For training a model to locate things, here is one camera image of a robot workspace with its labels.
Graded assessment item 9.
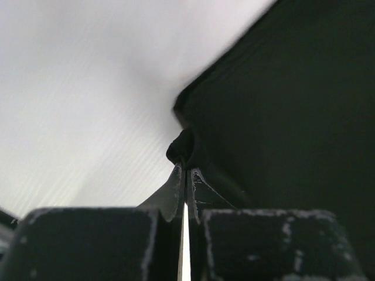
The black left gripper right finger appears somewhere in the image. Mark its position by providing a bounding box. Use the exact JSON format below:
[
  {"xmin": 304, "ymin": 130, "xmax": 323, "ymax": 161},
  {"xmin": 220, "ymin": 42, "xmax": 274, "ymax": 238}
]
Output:
[{"xmin": 186, "ymin": 168, "xmax": 237, "ymax": 225}]

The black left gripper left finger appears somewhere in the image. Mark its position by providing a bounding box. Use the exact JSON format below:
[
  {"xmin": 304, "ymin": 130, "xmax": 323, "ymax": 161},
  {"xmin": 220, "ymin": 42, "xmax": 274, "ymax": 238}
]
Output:
[{"xmin": 138, "ymin": 163, "xmax": 185, "ymax": 222}]

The black t-shirt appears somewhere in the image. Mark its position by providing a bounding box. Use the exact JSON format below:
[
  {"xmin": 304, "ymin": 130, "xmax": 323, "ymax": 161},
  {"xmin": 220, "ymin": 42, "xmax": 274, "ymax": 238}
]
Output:
[{"xmin": 166, "ymin": 1, "xmax": 374, "ymax": 279}]

